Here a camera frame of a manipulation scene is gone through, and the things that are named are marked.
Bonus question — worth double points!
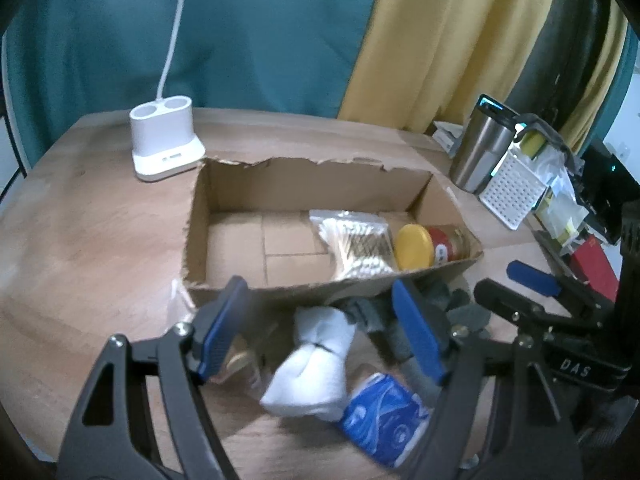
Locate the yellow lid red jar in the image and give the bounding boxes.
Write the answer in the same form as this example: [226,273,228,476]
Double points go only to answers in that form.
[394,223,471,271]

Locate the grey gloves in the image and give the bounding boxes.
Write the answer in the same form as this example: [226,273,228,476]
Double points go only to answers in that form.
[341,278,490,408]

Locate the blue tissue pack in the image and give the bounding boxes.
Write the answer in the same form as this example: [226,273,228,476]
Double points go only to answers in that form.
[336,372,431,468]

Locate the cotton swab bag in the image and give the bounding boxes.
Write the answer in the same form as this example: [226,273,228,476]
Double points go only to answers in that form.
[309,209,398,281]

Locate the clear bag of snacks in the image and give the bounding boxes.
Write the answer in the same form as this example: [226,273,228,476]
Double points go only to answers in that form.
[167,276,276,391]

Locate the white socks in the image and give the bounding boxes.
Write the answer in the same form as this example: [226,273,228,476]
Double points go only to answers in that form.
[260,307,356,422]

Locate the red box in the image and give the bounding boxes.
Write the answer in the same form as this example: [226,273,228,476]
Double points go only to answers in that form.
[570,235,618,301]

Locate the clear plastic bags pile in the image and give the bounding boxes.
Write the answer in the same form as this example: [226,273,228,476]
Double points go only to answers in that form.
[516,113,588,254]

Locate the white perforated basket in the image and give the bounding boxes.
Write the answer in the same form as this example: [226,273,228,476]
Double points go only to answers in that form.
[478,151,547,231]

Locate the black monitor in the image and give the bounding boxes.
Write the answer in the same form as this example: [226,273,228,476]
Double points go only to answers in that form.
[580,140,639,245]

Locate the stainless steel tumbler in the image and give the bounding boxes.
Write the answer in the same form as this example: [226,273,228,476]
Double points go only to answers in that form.
[449,94,516,193]

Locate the cardboard box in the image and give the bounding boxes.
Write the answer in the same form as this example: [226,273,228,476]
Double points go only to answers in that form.
[181,158,483,306]

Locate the yellow curtain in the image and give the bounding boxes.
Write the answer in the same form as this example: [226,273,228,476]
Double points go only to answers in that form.
[336,0,564,134]

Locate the white desk lamp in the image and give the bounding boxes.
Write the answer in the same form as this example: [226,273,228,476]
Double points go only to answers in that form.
[129,0,206,182]

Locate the teal curtain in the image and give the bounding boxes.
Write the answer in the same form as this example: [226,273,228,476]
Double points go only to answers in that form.
[4,0,374,162]

